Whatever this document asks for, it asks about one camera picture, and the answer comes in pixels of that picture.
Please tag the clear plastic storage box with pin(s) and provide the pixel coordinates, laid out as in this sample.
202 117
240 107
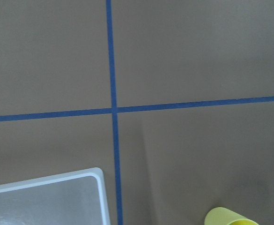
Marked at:
73 198

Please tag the yellow plastic cup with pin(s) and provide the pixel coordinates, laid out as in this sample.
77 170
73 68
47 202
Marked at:
224 216

